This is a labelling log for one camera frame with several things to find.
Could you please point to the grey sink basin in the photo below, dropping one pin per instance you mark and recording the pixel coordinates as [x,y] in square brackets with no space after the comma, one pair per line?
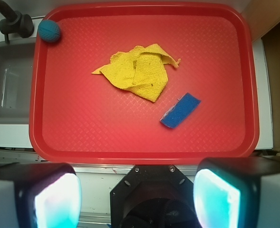
[16,65]

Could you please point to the blue textured ball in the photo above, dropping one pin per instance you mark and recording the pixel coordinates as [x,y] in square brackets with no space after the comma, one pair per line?
[49,31]

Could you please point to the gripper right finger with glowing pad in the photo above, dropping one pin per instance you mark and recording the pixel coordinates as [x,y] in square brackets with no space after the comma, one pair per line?
[238,192]

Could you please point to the yellow crumpled cloth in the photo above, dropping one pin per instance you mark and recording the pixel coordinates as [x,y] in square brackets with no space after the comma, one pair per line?
[140,71]

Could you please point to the dark metal faucet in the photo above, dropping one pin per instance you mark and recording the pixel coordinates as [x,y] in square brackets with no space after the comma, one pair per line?
[14,22]

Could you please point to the blue sponge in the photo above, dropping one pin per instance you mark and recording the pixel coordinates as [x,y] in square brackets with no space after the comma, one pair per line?
[180,111]

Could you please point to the red plastic tray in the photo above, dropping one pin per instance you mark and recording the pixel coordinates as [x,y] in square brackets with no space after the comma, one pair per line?
[78,117]

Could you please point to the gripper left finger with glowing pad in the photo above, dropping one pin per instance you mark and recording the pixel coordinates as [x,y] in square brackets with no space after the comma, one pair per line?
[39,195]

